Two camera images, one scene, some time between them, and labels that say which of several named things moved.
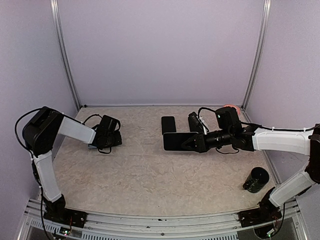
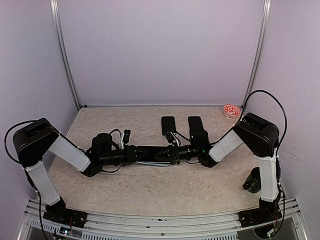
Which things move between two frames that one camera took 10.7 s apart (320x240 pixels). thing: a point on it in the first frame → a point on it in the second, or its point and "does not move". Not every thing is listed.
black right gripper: (201, 141) → (175, 157)
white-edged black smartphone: (173, 141) → (154, 153)
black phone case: (168, 124) does not move
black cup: (256, 180) does not move
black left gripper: (118, 140) → (131, 155)
